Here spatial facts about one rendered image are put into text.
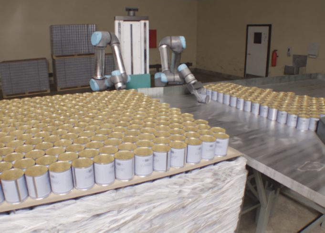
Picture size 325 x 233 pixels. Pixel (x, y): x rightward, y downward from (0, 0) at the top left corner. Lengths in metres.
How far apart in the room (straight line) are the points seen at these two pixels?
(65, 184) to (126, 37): 2.00
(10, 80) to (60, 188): 7.48
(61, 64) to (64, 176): 7.51
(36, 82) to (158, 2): 6.03
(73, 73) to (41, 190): 7.59
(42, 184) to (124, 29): 2.03
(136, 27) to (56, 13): 7.42
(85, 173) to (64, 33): 7.53
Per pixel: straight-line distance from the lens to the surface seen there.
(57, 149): 0.92
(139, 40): 2.61
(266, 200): 1.45
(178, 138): 1.01
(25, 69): 8.12
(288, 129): 1.52
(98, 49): 2.22
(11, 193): 0.78
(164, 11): 11.27
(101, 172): 0.79
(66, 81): 8.28
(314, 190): 0.97
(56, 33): 8.15
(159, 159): 0.86
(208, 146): 0.96
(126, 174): 0.82
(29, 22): 9.79
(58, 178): 0.77
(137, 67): 2.62
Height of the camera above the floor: 1.56
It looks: 17 degrees down
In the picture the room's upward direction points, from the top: straight up
